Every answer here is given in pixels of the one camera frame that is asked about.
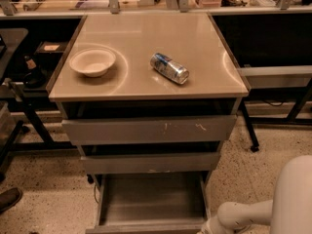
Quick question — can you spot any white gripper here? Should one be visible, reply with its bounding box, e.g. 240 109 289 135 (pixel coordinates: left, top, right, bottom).
196 216 226 234

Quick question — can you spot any grey bottom drawer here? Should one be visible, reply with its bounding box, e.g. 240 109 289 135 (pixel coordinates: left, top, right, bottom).
85 172 211 234

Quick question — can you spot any grey drawer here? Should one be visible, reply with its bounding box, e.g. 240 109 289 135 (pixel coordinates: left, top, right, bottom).
85 172 211 234
60 98 238 146
81 142 220 175

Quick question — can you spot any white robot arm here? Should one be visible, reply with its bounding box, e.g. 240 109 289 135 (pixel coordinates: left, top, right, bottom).
197 155 312 234

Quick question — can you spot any grey middle drawer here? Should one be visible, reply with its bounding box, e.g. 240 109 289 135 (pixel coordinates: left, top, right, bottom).
81 142 220 175

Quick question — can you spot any grey top drawer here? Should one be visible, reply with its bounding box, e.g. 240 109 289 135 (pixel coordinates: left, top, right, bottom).
60 98 238 146

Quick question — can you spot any grey drawer cabinet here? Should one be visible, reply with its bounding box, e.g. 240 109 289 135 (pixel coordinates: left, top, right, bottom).
45 12 252 183

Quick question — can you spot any crushed silver blue can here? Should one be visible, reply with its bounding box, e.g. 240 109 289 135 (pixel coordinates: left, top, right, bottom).
150 53 189 85

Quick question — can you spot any white paper bowl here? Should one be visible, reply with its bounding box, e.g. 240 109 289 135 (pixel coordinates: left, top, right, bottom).
69 48 116 78

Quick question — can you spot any dark shoe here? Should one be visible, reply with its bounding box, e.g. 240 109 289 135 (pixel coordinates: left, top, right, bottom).
0 187 22 212

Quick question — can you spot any dark bottle with label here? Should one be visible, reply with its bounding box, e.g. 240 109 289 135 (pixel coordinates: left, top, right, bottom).
23 56 46 89

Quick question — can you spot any black left desk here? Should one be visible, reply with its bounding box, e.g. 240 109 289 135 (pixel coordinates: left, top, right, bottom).
0 28 75 168

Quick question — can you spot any black table frame leg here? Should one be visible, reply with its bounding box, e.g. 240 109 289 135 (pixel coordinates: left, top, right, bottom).
240 102 259 152

